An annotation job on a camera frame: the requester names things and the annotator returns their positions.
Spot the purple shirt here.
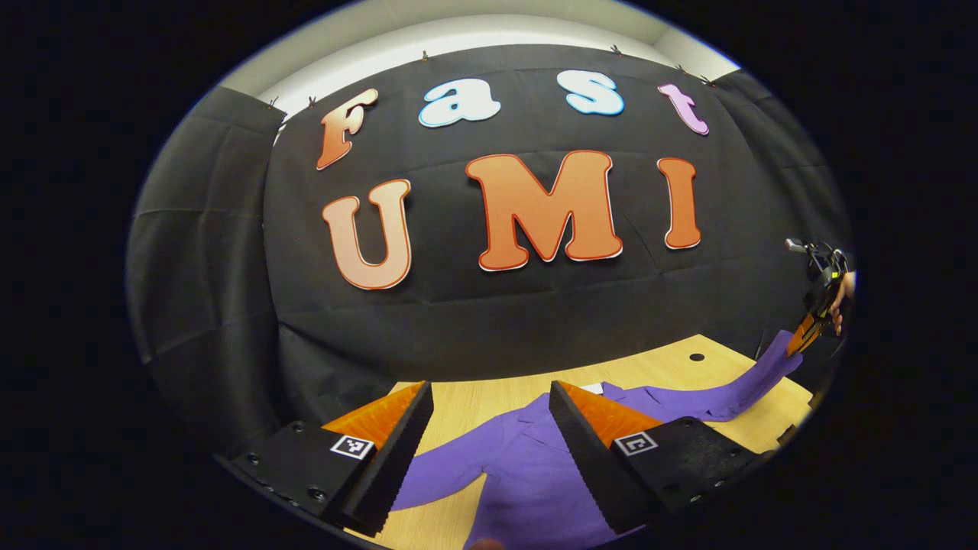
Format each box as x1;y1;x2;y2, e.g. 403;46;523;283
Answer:
390;328;805;550

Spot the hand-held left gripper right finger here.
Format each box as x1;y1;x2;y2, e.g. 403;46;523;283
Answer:
548;380;772;535

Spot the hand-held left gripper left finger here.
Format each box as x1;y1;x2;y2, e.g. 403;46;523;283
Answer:
232;380;435;538

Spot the black backdrop cloth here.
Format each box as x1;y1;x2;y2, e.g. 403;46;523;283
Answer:
126;44;855;459

